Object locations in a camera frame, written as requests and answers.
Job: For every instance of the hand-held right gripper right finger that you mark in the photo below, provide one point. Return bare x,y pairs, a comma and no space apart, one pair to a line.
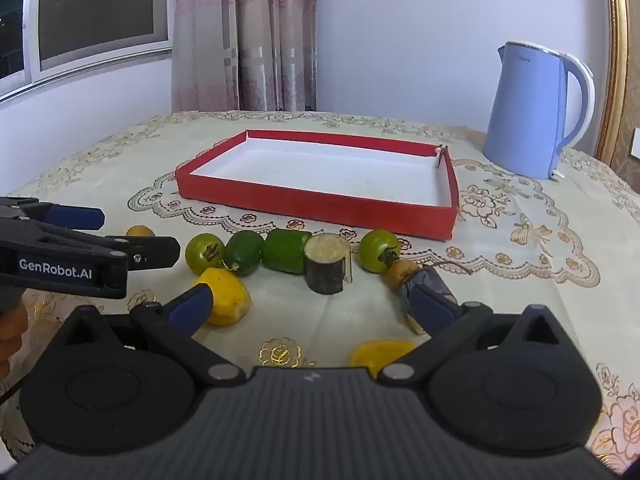
432,305

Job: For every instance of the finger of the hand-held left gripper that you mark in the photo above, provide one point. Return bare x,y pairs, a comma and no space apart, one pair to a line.
75,217
150,252

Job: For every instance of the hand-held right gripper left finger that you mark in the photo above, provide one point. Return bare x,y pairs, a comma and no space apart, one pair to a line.
192,305

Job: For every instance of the brown longan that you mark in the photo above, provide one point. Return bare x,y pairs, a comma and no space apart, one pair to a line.
399,274
140,231

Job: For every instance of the small dark sugarcane piece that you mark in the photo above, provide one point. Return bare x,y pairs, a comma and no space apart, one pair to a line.
425,278

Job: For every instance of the yellow fruit piece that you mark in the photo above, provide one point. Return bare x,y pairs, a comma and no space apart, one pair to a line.
375,352
227,297

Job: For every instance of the green tomato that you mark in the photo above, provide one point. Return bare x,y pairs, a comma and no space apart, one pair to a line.
205,253
377,250

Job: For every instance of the rounded green cucumber end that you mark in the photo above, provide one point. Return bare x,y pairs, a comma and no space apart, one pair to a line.
244,252

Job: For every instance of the cut green cucumber segment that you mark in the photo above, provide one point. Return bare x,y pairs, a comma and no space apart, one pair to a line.
284,250

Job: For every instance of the large dark sugarcane piece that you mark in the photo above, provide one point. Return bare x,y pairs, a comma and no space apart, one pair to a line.
325,270

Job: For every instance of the red cardboard box tray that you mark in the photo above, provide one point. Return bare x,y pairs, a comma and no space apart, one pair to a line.
300,205

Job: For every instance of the person's left hand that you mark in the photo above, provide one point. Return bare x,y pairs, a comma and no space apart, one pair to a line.
11,332

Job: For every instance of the thin brown twig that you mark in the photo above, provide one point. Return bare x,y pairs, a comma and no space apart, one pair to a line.
450,265

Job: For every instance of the white framed window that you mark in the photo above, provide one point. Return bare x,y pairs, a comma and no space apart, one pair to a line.
95,5

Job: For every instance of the light blue electric kettle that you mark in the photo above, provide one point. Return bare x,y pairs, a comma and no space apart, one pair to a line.
525,110

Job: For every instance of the pink floral curtain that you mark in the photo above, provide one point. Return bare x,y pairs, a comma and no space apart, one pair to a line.
240,35

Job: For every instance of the white wall switch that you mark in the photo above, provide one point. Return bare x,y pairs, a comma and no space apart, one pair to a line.
636,142

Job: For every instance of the gold ornate frame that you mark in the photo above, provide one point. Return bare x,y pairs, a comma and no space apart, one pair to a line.
617,60

